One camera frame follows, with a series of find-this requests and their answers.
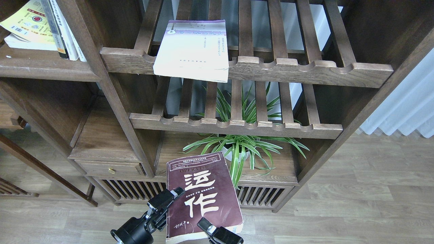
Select dark spine upright book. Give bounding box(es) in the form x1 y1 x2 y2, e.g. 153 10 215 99
40 0 69 60

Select maroon thick book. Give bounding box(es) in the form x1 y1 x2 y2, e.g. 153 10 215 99
166 151 243 244

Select dark wooden bookshelf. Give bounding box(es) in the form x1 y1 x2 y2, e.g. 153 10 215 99
1 0 433 212

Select white purple paperback book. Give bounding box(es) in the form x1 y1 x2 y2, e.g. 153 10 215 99
153 20 229 82

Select brass drawer knob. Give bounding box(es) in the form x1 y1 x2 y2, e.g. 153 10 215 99
107 168 116 174

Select white curtain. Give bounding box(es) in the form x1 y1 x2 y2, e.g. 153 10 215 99
359 50 434 138

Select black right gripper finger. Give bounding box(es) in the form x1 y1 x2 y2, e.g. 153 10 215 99
197 217 244 244

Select white plant pot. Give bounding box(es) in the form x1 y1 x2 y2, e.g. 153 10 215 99
221 142 250 162

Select green spider plant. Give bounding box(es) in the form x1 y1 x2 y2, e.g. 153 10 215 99
180 82 310 187

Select thin white upright book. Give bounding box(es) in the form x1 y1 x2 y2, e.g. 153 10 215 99
56 0 87 62

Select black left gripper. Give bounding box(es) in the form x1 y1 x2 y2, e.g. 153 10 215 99
110 187 185 244

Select green yellow paperback book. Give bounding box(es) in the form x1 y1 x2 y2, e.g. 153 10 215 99
1 0 57 51

